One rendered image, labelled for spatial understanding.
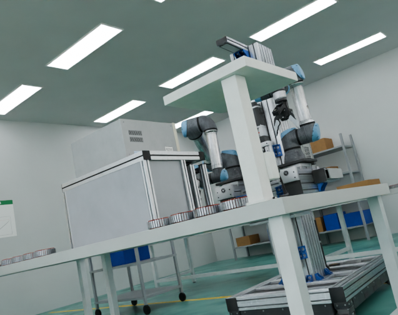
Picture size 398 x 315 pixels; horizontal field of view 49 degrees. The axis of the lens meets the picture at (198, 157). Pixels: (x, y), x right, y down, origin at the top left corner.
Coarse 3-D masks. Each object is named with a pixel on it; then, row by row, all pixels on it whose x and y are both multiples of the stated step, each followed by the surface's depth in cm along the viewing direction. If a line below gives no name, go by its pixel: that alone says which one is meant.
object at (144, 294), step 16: (112, 256) 514; (128, 256) 505; (144, 256) 523; (160, 256) 518; (128, 272) 558; (176, 272) 504; (144, 288) 460; (160, 288) 511; (176, 288) 494; (96, 304) 510; (144, 304) 457
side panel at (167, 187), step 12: (144, 168) 196; (156, 168) 203; (168, 168) 209; (180, 168) 215; (144, 180) 196; (156, 180) 201; (168, 180) 206; (180, 180) 213; (156, 192) 198; (168, 192) 204; (180, 192) 210; (156, 204) 195; (168, 204) 202; (180, 204) 208; (192, 204) 213; (156, 216) 193; (168, 216) 200
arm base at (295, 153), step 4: (288, 148) 293; (292, 148) 292; (296, 148) 292; (300, 148) 294; (284, 152) 297; (288, 152) 293; (292, 152) 291; (296, 152) 291; (300, 152) 291; (284, 156) 297; (288, 156) 292; (292, 156) 290; (296, 156) 290; (300, 156) 289; (304, 156) 292; (284, 160) 297; (288, 160) 291; (292, 160) 289
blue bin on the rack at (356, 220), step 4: (352, 212) 797; (356, 212) 793; (364, 212) 788; (368, 212) 801; (344, 216) 807; (348, 216) 803; (352, 216) 797; (356, 216) 793; (360, 216) 788; (364, 216) 783; (368, 216) 796; (348, 220) 803; (352, 220) 797; (356, 220) 793; (360, 220) 788; (368, 220) 791; (372, 220) 807; (348, 224) 803; (352, 224) 797; (356, 224) 793; (360, 224) 788
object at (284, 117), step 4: (276, 100) 249; (280, 100) 248; (284, 100) 249; (284, 104) 250; (284, 108) 247; (288, 108) 248; (284, 112) 247; (280, 116) 248; (284, 116) 247; (288, 116) 248; (284, 120) 253
